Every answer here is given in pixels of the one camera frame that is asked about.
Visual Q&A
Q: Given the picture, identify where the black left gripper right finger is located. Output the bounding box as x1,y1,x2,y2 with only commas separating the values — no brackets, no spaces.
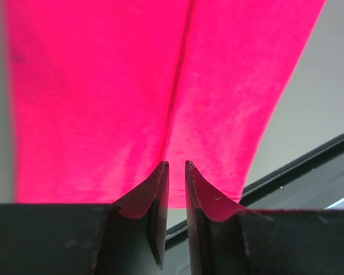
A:
185,161,344,274

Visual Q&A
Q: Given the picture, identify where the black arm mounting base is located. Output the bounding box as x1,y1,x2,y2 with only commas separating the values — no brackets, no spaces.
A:
163,134,344,274

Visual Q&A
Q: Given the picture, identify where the pink t-shirt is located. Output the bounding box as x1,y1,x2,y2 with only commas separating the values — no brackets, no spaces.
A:
1,1,325,208

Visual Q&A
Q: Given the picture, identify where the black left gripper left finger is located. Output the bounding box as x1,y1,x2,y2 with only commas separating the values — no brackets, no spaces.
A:
0,162,169,274

